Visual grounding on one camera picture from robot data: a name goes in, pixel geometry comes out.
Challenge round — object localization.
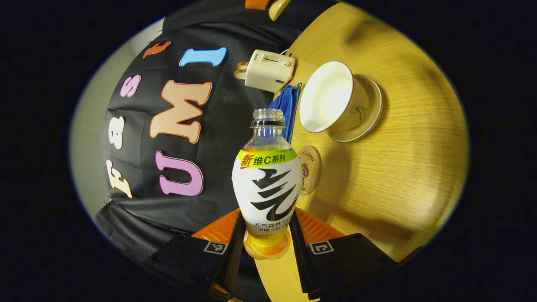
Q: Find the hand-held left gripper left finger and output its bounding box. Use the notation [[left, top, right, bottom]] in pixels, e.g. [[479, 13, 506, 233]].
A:
[[145, 208, 247, 300]]

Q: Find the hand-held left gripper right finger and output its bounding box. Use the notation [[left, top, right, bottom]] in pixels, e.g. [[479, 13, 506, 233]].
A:
[[289, 208, 397, 302]]

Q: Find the clear water bottle white label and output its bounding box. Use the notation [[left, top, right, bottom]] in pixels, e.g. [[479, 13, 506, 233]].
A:
[[232, 108, 302, 260]]

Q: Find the round cork coaster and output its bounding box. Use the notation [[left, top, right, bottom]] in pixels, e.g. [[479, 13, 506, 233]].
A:
[[296, 146, 322, 196]]

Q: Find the white ceramic teacup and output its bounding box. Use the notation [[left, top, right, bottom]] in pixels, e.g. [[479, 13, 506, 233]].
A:
[[299, 61, 370, 134]]

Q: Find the white toaster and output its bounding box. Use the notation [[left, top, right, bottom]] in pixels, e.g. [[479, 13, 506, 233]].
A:
[[245, 49, 296, 93]]

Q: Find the blue folded towel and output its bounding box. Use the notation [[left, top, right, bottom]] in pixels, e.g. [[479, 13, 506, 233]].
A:
[[268, 83, 302, 143]]

